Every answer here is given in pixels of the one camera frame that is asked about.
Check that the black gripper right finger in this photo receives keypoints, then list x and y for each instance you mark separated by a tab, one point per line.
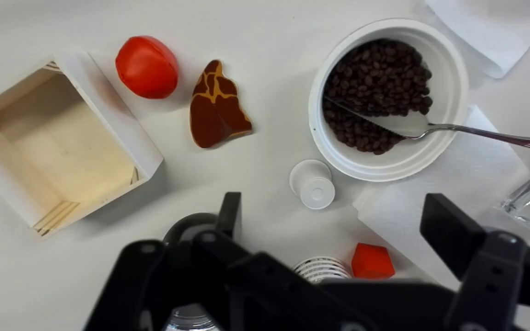
492	268

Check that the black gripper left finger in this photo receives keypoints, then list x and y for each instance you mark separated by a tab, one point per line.
206	282

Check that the printed paper cup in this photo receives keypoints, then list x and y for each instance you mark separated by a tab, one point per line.
321	268

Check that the black jar with clear lid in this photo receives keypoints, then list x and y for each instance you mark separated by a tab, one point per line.
188	227

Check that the white paper napkin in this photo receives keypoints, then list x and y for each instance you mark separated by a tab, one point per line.
477	176

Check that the red block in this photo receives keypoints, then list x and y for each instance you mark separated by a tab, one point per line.
372	262

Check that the small white bottle cap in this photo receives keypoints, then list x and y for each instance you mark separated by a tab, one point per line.
311	183

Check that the brown toy meat piece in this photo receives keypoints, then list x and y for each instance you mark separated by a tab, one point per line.
216	113

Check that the metal spoon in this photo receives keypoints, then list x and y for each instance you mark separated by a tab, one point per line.
416	128

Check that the white bowl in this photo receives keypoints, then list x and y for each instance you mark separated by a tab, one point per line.
449	87

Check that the light wooden box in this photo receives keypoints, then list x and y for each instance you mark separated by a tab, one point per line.
68	144

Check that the dark coffee beans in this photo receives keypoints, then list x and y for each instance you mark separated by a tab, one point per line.
379	78

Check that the red tomato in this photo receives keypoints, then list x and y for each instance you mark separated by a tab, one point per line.
148	67

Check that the white paper sheet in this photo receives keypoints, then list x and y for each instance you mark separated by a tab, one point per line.
497	30

